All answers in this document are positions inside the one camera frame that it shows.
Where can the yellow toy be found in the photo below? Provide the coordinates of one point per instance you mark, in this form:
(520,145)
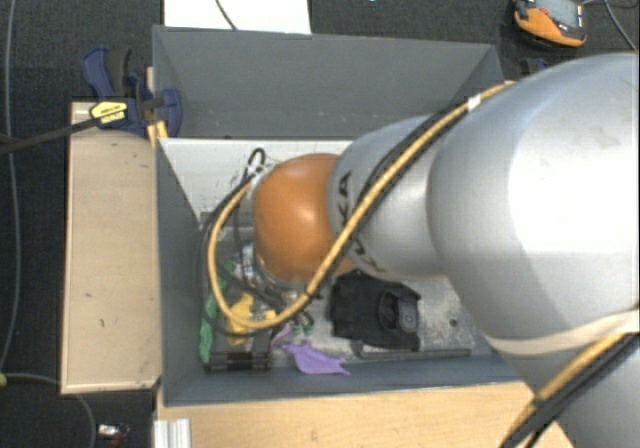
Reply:
(243,308)

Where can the pale wood flat board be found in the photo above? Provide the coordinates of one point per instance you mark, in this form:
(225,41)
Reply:
(110,256)

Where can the grey metal bin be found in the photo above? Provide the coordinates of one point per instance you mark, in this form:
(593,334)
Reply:
(310,86)

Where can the purple toy animal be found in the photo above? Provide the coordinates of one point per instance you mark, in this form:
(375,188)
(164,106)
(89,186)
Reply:
(315,362)

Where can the dark flat block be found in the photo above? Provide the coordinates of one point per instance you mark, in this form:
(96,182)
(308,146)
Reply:
(235,361)

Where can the green soft toy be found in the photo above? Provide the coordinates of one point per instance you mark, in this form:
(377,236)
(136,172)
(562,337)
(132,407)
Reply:
(207,336)

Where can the black pouch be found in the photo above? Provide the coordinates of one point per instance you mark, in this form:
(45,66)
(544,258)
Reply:
(357,311)

